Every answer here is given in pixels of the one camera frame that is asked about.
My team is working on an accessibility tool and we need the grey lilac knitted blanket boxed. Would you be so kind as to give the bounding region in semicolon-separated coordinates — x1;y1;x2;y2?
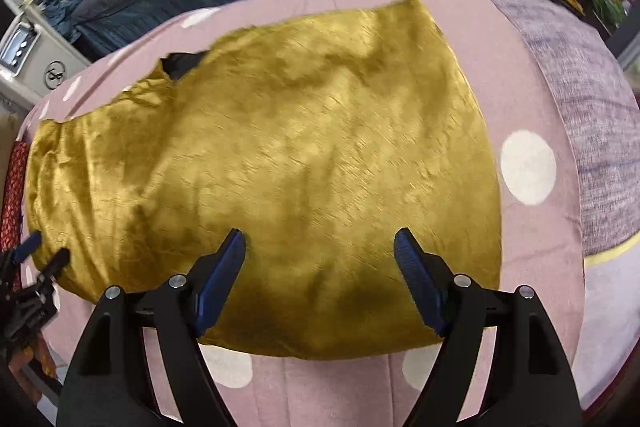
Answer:
490;0;639;257

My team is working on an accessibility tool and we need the gold satin jacket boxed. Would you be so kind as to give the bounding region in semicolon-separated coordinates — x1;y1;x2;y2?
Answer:
25;0;501;360

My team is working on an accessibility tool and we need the pink polka dot blanket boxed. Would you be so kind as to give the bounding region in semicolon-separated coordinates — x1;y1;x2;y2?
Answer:
21;0;585;426

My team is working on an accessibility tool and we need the white machine cabinet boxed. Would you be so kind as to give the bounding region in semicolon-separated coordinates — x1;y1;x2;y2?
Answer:
1;0;90;109

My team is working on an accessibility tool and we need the red patterned folded cloth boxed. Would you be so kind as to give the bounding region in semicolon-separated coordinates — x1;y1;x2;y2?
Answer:
1;141;29;261

